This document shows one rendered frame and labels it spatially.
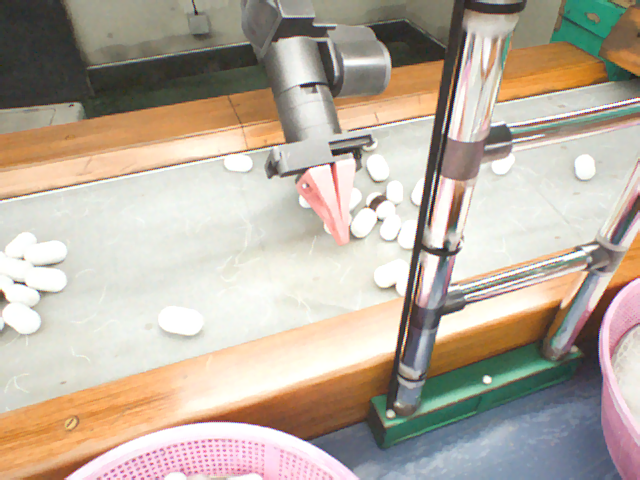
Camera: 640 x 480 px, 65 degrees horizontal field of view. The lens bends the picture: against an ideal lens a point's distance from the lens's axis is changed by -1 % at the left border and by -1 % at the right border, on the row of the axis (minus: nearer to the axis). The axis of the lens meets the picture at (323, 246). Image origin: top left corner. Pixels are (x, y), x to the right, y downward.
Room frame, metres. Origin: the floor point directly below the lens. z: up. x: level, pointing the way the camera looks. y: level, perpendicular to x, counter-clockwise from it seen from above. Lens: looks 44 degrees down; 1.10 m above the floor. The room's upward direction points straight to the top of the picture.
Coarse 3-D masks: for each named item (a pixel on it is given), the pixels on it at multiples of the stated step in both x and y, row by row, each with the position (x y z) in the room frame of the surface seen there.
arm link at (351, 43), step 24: (288, 0) 0.51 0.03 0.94; (288, 24) 0.50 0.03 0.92; (312, 24) 0.51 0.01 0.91; (264, 48) 0.52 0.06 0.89; (336, 48) 0.50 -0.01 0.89; (360, 48) 0.51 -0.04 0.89; (384, 48) 0.52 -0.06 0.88; (360, 72) 0.49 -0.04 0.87; (384, 72) 0.50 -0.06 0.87; (336, 96) 0.49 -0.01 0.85
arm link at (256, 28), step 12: (240, 0) 0.57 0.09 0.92; (252, 0) 0.53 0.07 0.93; (264, 0) 0.51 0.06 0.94; (240, 12) 0.56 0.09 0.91; (252, 12) 0.52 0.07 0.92; (264, 12) 0.51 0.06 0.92; (276, 12) 0.51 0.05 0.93; (240, 24) 0.55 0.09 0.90; (252, 24) 0.53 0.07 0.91; (264, 24) 0.52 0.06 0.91; (252, 36) 0.53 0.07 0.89; (264, 36) 0.52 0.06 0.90
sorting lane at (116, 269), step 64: (384, 128) 0.60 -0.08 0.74; (64, 192) 0.46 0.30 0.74; (128, 192) 0.46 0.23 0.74; (192, 192) 0.46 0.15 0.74; (256, 192) 0.46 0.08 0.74; (384, 192) 0.46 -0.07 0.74; (512, 192) 0.46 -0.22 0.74; (576, 192) 0.46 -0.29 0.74; (128, 256) 0.36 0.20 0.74; (192, 256) 0.36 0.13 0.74; (256, 256) 0.36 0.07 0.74; (320, 256) 0.36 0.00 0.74; (384, 256) 0.36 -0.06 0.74; (512, 256) 0.36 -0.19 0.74; (64, 320) 0.28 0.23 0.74; (128, 320) 0.28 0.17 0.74; (256, 320) 0.28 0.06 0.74; (320, 320) 0.28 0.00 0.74; (0, 384) 0.21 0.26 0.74; (64, 384) 0.21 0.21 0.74
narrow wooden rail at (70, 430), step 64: (384, 320) 0.26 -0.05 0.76; (448, 320) 0.26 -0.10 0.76; (512, 320) 0.26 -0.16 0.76; (128, 384) 0.20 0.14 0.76; (192, 384) 0.20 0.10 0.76; (256, 384) 0.20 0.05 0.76; (320, 384) 0.20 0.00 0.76; (384, 384) 0.22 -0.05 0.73; (0, 448) 0.15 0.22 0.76; (64, 448) 0.15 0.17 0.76
